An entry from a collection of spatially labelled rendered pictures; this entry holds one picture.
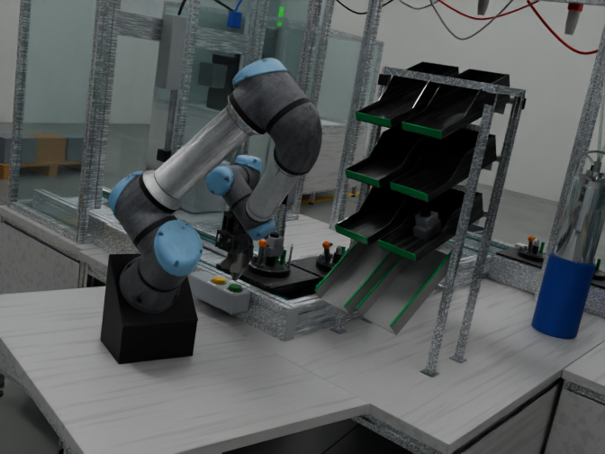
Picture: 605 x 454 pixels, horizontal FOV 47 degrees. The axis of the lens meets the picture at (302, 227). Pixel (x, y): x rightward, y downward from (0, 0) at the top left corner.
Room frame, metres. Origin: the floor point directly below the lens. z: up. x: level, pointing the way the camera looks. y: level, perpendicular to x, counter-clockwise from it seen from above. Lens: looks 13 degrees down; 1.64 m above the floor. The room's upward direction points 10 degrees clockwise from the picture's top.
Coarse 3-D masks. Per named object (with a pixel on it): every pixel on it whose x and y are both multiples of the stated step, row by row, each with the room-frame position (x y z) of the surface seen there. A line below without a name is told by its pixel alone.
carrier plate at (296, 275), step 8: (216, 264) 2.12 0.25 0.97; (224, 272) 2.10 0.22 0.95; (248, 272) 2.09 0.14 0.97; (296, 272) 2.17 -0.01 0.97; (304, 272) 2.19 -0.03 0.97; (248, 280) 2.03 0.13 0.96; (256, 280) 2.02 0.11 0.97; (264, 280) 2.03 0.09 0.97; (272, 280) 2.05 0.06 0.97; (280, 280) 2.06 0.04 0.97; (288, 280) 2.07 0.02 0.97; (296, 280) 2.09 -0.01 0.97; (304, 280) 2.10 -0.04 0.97; (312, 280) 2.13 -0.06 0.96; (272, 288) 1.98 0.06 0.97; (280, 288) 2.01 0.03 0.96; (288, 288) 2.04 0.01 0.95
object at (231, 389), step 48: (96, 288) 2.02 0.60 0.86; (0, 336) 1.59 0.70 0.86; (48, 336) 1.63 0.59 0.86; (96, 336) 1.68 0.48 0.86; (240, 336) 1.84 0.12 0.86; (48, 384) 1.40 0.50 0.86; (96, 384) 1.43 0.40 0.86; (144, 384) 1.47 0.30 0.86; (192, 384) 1.51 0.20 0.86; (240, 384) 1.55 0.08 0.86; (288, 384) 1.59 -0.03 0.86; (96, 432) 1.24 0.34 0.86; (144, 432) 1.27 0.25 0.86; (192, 432) 1.30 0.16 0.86; (240, 432) 1.33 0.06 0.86; (288, 432) 1.40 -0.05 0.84
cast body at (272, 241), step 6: (270, 234) 2.14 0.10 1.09; (276, 234) 2.13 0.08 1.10; (270, 240) 2.13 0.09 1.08; (276, 240) 2.12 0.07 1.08; (282, 240) 2.14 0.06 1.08; (270, 246) 2.12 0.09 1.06; (276, 246) 2.12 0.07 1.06; (282, 246) 2.15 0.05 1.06; (264, 252) 2.12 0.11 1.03; (270, 252) 2.11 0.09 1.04; (276, 252) 2.13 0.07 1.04; (282, 252) 2.15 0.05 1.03
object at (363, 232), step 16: (384, 192) 2.03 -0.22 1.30; (368, 208) 1.99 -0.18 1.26; (384, 208) 2.00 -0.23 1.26; (400, 208) 1.89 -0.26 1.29; (336, 224) 1.91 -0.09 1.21; (352, 224) 1.94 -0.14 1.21; (368, 224) 1.92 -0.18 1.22; (384, 224) 1.91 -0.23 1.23; (400, 224) 1.90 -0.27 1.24; (368, 240) 1.82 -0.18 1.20
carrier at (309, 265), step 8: (336, 248) 2.30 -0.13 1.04; (344, 248) 2.33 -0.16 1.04; (320, 256) 2.31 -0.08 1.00; (336, 256) 2.28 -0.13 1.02; (296, 264) 2.26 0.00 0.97; (304, 264) 2.28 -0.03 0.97; (312, 264) 2.30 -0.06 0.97; (320, 264) 2.25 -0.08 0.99; (328, 264) 2.24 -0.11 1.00; (312, 272) 2.20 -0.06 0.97; (320, 272) 2.22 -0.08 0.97; (328, 272) 2.23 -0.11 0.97; (320, 280) 2.18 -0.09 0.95
